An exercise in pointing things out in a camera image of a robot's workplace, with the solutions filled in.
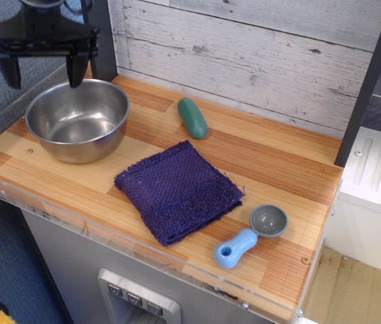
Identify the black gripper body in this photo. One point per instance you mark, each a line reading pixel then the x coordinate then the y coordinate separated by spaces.
pixel 41 30

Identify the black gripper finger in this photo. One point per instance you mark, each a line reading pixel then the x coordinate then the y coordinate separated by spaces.
pixel 10 70
pixel 76 65

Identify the metal bowl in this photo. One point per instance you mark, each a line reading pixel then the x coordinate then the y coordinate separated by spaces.
pixel 79 125

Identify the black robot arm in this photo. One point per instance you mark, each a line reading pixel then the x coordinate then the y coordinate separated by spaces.
pixel 42 2

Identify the green oval toy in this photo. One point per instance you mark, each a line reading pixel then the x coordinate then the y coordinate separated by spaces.
pixel 192 118

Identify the purple folded towel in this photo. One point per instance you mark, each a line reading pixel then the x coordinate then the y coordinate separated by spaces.
pixel 177 192

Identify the silver dispenser button panel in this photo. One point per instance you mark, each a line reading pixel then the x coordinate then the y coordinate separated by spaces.
pixel 127 301

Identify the blue grey measuring scoop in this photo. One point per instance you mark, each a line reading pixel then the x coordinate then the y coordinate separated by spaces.
pixel 266 221

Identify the white ribbed appliance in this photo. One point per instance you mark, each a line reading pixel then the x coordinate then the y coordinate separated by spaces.
pixel 354 227

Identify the dark grey left post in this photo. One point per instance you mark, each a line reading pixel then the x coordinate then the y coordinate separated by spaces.
pixel 96 13

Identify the dark grey post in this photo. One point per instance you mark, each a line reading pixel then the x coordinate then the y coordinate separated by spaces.
pixel 96 13
pixel 363 99

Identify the dark grey right post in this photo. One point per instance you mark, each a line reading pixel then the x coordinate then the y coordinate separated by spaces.
pixel 363 99

